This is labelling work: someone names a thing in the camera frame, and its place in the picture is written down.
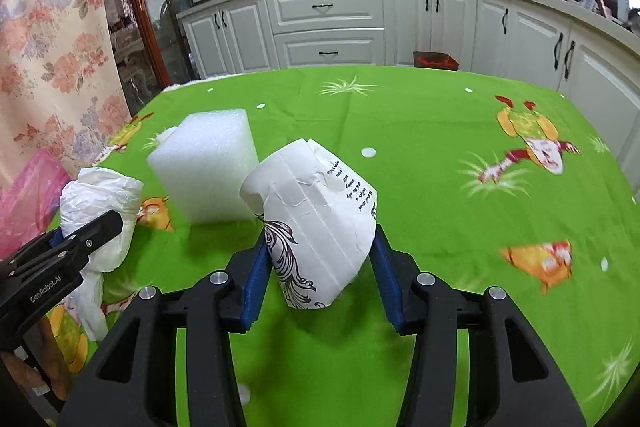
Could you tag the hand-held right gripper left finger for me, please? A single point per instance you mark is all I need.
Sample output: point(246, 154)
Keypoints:
point(255, 292)

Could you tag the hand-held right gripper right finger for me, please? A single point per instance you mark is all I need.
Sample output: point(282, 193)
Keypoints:
point(390, 287)

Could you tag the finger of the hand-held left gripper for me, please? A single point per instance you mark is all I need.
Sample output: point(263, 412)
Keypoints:
point(95, 232)
point(30, 252)

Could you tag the white plastic bag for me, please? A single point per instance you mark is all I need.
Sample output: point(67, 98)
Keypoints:
point(100, 197)

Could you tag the bin with pink liner bag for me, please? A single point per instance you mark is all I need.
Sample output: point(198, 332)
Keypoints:
point(30, 197)

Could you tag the white printed paper cup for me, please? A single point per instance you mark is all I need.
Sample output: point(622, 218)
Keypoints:
point(320, 232)

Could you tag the white foam block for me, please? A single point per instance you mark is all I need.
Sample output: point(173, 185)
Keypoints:
point(200, 167)

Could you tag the green cartoon print tablecloth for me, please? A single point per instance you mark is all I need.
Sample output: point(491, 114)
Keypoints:
point(425, 157)

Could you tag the floral print curtain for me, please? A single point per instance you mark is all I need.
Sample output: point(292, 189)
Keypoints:
point(55, 32)

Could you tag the red box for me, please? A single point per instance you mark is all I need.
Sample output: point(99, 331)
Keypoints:
point(435, 59)

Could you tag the white kitchen base cabinets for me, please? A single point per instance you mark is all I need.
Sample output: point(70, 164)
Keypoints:
point(325, 7)

